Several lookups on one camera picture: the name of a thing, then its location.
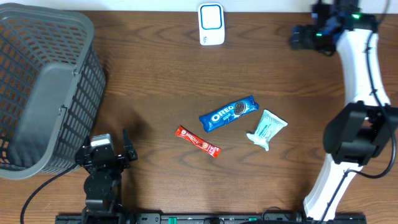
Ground red Nescafe stick sachet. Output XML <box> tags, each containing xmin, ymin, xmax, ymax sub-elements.
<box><xmin>175</xmin><ymin>126</ymin><xmax>221</xmax><ymax>158</ymax></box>

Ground blue Oreo cookie pack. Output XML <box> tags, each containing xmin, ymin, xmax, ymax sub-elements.
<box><xmin>199</xmin><ymin>95</ymin><xmax>259</xmax><ymax>133</ymax></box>

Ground mint green wipes packet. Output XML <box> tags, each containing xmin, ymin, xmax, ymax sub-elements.
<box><xmin>246</xmin><ymin>110</ymin><xmax>288</xmax><ymax>151</ymax></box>

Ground white barcode scanner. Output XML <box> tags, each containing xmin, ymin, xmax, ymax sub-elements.
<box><xmin>198</xmin><ymin>2</ymin><xmax>225</xmax><ymax>46</ymax></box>

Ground grey plastic mesh basket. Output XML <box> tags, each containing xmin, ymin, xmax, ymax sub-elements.
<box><xmin>1</xmin><ymin>3</ymin><xmax>106</xmax><ymax>180</ymax></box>

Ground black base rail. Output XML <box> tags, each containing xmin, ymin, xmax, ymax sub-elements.
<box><xmin>55</xmin><ymin>212</ymin><xmax>368</xmax><ymax>224</ymax></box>

